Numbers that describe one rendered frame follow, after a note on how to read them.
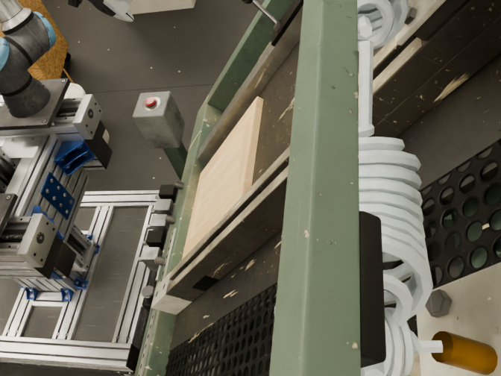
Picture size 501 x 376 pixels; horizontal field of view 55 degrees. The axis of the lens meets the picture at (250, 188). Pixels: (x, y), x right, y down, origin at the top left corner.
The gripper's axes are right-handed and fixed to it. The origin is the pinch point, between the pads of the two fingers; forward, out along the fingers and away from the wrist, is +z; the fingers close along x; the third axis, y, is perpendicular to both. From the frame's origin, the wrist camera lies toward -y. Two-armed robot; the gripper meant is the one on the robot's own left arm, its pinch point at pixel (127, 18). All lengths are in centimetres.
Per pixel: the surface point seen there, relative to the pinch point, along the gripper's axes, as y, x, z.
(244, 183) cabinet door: 25, -44, 29
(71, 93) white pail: -138, 78, 39
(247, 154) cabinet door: 24, -35, 29
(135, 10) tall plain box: -163, 202, 64
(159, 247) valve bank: -34, -36, 53
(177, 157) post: -43, 8, 57
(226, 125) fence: 5.7, -12.5, 36.5
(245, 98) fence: 17.7, -12.3, 31.0
